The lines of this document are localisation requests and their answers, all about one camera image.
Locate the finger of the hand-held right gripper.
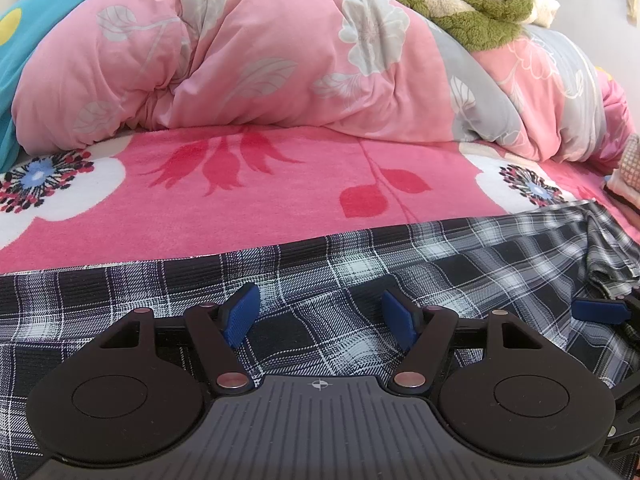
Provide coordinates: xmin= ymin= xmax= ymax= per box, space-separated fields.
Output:
xmin=607 ymin=369 xmax=640 ymax=458
xmin=571 ymin=289 xmax=640 ymax=326

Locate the pink grey floral duvet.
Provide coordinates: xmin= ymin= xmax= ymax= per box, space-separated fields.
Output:
xmin=10 ymin=0 xmax=633 ymax=163

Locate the white thick folded blanket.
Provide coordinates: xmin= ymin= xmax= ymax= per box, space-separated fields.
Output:
xmin=602 ymin=172 xmax=640 ymax=201

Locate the pink checked folded cloth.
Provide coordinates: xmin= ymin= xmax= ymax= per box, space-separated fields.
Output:
xmin=620 ymin=132 xmax=640 ymax=188

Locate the pink floral fleece blanket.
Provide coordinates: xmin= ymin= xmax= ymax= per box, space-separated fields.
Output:
xmin=0 ymin=127 xmax=640 ymax=276

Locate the green cream fleece garment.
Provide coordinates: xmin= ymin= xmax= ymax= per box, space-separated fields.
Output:
xmin=312 ymin=0 xmax=561 ymax=53

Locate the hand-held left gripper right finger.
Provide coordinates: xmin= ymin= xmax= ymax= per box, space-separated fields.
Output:
xmin=381 ymin=289 xmax=546 ymax=396

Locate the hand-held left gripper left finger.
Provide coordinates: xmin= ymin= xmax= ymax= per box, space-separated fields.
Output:
xmin=97 ymin=282 xmax=261 ymax=396

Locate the black white plaid shirt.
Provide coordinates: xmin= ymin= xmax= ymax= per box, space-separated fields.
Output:
xmin=0 ymin=200 xmax=640 ymax=478

